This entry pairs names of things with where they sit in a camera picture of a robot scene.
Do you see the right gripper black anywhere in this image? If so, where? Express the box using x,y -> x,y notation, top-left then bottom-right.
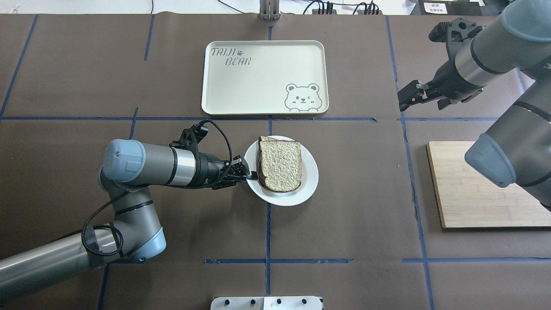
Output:
397,60 -> 483,112

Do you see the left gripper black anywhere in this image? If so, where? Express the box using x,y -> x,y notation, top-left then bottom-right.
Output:
196,153 -> 258,190

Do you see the bread slice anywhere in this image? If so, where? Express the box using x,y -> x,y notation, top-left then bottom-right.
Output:
257,136 -> 303,193

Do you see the white round plate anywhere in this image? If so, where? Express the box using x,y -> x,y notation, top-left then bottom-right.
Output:
244,135 -> 319,207

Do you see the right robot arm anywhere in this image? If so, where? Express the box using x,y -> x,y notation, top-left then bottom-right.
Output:
397,0 -> 550,209

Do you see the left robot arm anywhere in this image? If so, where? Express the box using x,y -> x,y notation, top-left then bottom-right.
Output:
0,138 -> 258,303

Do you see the cream bear tray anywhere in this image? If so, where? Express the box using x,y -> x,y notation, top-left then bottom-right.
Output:
201,40 -> 329,115

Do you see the wooden cutting board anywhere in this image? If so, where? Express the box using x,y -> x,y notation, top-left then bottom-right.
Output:
426,141 -> 551,228

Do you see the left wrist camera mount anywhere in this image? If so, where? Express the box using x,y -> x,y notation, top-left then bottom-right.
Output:
169,122 -> 209,153

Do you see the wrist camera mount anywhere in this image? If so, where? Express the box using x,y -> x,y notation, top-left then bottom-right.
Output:
428,17 -> 485,59
169,122 -> 209,153

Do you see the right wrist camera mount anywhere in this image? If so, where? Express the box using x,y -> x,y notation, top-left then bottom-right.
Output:
428,17 -> 485,59

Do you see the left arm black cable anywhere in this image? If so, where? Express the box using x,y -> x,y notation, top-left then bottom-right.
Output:
81,120 -> 234,258

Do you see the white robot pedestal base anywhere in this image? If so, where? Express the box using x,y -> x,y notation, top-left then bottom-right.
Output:
210,296 -> 324,310

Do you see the aluminium frame post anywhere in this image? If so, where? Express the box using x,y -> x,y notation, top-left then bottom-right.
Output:
259,0 -> 281,20

